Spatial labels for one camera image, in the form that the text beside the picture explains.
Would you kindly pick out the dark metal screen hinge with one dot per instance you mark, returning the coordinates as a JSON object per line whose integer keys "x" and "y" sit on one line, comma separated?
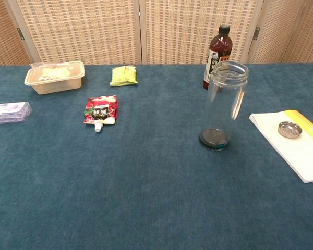
{"x": 20, "y": 34}
{"x": 256, "y": 33}

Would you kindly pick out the clear glass jar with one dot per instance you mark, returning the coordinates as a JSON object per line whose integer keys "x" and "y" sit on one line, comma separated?
{"x": 224, "y": 109}

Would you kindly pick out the red spouted drink pouch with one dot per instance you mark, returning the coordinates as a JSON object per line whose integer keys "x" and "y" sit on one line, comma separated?
{"x": 101, "y": 110}

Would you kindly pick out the blue fabric tablecloth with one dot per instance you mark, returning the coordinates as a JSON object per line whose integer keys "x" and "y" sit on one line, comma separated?
{"x": 146, "y": 182}

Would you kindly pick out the clear purple plastic box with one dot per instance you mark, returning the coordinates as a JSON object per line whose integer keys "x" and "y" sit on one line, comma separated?
{"x": 9, "y": 113}

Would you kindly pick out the woven folding screen panel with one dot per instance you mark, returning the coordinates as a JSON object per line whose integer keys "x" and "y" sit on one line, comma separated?
{"x": 2, "y": 34}
{"x": 182, "y": 31}
{"x": 289, "y": 31}
{"x": 81, "y": 31}

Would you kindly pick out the beige food tray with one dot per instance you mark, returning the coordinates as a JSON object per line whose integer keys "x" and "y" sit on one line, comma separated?
{"x": 58, "y": 87}

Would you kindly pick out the dark brown drink bottle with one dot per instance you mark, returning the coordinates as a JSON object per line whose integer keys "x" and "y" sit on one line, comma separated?
{"x": 221, "y": 47}

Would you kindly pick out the clear-wrapped food pack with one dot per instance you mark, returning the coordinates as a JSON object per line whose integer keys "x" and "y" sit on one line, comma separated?
{"x": 52, "y": 72}

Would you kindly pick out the cream paper sheet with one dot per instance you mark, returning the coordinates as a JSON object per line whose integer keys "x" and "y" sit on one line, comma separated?
{"x": 289, "y": 156}

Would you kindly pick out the green snack packet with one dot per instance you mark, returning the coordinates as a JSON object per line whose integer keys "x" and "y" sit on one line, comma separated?
{"x": 124, "y": 76}

